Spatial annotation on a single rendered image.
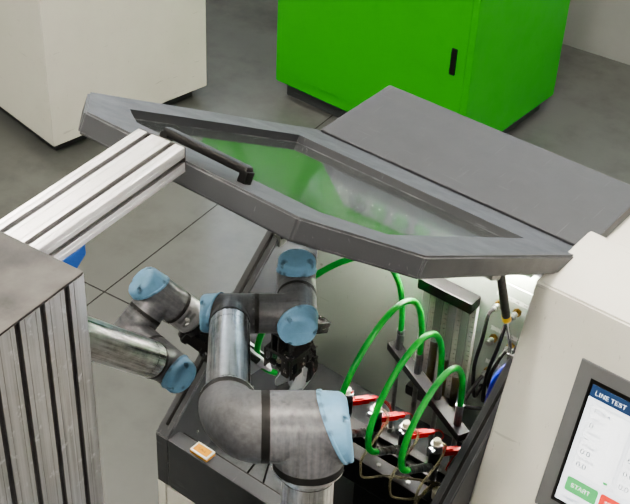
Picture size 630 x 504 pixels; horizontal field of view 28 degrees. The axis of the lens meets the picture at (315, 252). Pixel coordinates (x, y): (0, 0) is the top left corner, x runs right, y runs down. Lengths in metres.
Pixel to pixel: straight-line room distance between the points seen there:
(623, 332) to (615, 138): 3.62
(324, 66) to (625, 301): 3.47
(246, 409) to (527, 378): 0.76
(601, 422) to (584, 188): 0.59
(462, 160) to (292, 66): 3.08
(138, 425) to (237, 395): 2.32
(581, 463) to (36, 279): 1.29
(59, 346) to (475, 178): 1.37
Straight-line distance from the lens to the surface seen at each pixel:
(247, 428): 1.96
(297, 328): 2.31
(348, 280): 3.06
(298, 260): 2.39
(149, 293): 2.55
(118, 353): 2.36
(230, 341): 2.18
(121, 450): 4.22
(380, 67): 5.53
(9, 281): 1.65
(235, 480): 2.83
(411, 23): 5.34
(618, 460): 2.52
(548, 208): 2.76
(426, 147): 2.90
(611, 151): 5.89
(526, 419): 2.58
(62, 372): 1.71
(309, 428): 1.96
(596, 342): 2.45
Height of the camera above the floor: 3.05
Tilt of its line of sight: 37 degrees down
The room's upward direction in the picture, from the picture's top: 3 degrees clockwise
